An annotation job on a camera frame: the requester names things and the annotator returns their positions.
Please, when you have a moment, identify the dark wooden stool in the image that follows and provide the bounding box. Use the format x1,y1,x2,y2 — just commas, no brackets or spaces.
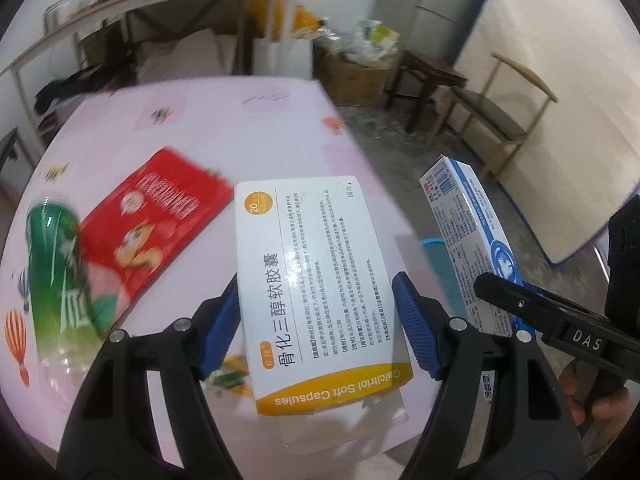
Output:
385,50,468,133

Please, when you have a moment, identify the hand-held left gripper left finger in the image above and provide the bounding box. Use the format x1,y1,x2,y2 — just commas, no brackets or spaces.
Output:
56,272,241,480

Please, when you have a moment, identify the white board blue edge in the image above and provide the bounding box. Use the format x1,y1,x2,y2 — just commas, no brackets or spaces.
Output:
445,0,640,267

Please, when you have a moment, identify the yellow plastic bag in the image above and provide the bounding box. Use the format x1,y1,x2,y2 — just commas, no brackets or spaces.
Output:
292,5,326,31

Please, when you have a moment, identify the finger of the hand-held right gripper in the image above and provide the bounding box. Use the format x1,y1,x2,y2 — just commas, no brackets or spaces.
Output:
472,272,566,341

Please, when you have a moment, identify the red snack packet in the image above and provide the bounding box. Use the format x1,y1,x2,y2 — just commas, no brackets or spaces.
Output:
77,147,235,311

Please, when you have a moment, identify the cardboard box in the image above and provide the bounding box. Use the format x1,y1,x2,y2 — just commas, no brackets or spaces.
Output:
314,20,401,108

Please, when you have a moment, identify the blue white carton box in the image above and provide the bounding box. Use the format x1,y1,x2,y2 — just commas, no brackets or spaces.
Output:
419,156,526,398

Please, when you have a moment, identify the green plastic bottle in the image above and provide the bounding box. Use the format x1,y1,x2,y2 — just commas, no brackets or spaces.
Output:
25,199,126,371

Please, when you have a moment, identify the clear glass container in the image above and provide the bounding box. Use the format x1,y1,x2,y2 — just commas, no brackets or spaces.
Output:
45,0,96,26

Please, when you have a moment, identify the person's right hand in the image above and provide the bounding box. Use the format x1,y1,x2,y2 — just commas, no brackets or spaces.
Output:
557,360,633,428

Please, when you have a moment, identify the black cloth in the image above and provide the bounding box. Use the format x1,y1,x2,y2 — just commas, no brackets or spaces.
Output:
34,67,108,113

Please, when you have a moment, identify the white paper bag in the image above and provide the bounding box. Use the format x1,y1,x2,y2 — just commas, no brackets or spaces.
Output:
251,35,315,81

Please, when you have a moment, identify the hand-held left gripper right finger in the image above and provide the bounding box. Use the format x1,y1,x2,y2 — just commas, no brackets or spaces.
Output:
391,271,586,480

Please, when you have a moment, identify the grey refrigerator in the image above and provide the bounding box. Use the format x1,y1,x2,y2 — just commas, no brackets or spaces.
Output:
410,0,501,68

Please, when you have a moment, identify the white orange medicine box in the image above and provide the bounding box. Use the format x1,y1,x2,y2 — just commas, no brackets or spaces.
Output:
234,175,413,453

